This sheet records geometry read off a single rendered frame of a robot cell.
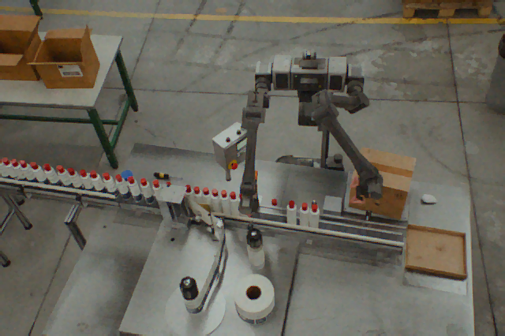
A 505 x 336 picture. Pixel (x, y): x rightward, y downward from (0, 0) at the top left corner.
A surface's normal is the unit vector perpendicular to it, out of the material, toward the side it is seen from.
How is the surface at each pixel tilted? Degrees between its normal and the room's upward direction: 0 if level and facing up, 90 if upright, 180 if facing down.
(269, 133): 0
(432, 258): 0
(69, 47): 88
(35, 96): 0
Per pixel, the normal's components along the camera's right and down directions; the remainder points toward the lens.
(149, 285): -0.06, -0.62
